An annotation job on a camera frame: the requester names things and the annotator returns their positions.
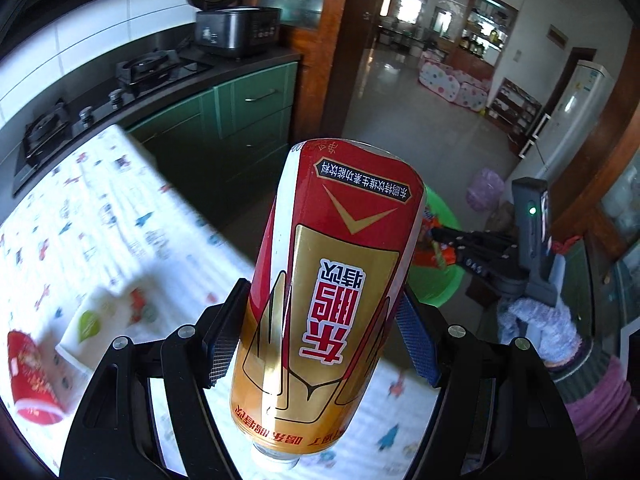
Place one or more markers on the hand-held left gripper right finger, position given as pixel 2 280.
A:
pixel 417 342

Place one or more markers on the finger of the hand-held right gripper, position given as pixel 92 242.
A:
pixel 470 241
pixel 487 265

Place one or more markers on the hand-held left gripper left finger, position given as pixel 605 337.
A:
pixel 225 332

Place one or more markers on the green plastic basket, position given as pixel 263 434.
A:
pixel 445 285

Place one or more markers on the red gold drink bottle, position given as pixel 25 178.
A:
pixel 325 285

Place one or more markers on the red plastic bag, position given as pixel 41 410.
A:
pixel 564 246

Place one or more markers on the pink plastic bag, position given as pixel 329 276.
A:
pixel 482 187

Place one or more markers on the wooden glass door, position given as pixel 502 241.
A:
pixel 600 185
pixel 320 60

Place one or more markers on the white paper cup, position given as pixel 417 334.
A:
pixel 100 330

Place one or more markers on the dark wooden shelf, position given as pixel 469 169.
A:
pixel 515 105

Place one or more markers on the printed white tablecloth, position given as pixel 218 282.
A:
pixel 125 240

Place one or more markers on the white standing air conditioner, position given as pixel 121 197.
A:
pixel 575 110

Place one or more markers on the polka dot play tent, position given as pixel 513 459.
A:
pixel 450 82

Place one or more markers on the red paper cup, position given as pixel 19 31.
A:
pixel 35 385

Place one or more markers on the wooden display cabinet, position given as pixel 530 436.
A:
pixel 487 35

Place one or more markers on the green kitchen cabinet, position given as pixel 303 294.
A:
pixel 250 110

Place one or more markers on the black gas stove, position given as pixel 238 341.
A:
pixel 100 105

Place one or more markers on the black rice cooker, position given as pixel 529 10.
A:
pixel 235 30

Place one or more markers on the brown wall panel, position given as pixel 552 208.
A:
pixel 558 36

